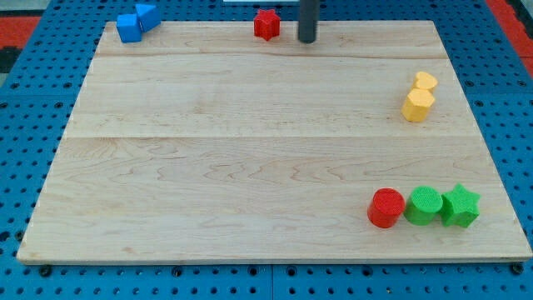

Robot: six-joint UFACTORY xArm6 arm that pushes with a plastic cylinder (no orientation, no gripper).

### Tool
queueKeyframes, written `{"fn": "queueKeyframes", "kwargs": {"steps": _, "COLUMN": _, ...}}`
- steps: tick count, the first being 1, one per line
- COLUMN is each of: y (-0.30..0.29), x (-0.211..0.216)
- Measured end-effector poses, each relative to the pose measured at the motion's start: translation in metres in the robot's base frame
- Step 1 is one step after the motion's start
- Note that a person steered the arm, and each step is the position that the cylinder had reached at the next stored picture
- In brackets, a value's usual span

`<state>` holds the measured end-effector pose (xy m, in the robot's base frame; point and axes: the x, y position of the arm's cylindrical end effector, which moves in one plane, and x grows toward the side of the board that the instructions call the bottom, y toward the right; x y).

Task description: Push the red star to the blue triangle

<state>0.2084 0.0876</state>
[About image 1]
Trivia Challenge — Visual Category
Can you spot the blue triangle block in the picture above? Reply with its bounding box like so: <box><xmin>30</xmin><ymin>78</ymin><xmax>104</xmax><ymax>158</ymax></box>
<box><xmin>135</xmin><ymin>3</ymin><xmax>162</xmax><ymax>33</ymax></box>

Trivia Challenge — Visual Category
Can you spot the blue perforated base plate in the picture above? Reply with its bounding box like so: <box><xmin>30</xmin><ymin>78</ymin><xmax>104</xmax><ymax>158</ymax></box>
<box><xmin>1</xmin><ymin>0</ymin><xmax>532</xmax><ymax>299</ymax></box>

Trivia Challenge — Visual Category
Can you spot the green cylinder block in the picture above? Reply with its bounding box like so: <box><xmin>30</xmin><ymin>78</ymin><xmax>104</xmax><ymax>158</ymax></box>
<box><xmin>404</xmin><ymin>186</ymin><xmax>443</xmax><ymax>226</ymax></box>

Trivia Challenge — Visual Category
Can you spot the green star block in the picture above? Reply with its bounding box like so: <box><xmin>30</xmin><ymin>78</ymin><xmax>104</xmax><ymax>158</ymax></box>
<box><xmin>440</xmin><ymin>183</ymin><xmax>481</xmax><ymax>228</ymax></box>

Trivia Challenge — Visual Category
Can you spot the yellow heart block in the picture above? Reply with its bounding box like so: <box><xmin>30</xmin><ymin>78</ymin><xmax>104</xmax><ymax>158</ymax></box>
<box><xmin>411</xmin><ymin>71</ymin><xmax>438</xmax><ymax>93</ymax></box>

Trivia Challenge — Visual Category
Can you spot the light wooden board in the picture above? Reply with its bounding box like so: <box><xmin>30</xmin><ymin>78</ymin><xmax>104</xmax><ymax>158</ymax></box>
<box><xmin>17</xmin><ymin>21</ymin><xmax>532</xmax><ymax>265</ymax></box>

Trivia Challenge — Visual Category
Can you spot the blue cube block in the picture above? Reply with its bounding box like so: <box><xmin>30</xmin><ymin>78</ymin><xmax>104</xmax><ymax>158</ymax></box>
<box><xmin>116</xmin><ymin>14</ymin><xmax>142</xmax><ymax>43</ymax></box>

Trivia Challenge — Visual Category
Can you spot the red cylinder block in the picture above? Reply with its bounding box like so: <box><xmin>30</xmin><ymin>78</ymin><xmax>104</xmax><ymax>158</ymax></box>
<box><xmin>367</xmin><ymin>187</ymin><xmax>406</xmax><ymax>228</ymax></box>

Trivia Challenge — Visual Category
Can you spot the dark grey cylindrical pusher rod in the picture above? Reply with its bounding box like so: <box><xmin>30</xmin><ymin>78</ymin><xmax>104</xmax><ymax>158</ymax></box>
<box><xmin>297</xmin><ymin>0</ymin><xmax>320</xmax><ymax>43</ymax></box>

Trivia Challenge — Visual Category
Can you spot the red star block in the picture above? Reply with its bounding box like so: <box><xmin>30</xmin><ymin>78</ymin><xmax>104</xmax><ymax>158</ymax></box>
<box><xmin>253</xmin><ymin>9</ymin><xmax>281</xmax><ymax>41</ymax></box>

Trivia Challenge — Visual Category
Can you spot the yellow hexagon block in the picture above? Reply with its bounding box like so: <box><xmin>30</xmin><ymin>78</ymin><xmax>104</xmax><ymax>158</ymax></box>
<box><xmin>401</xmin><ymin>88</ymin><xmax>436</xmax><ymax>123</ymax></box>

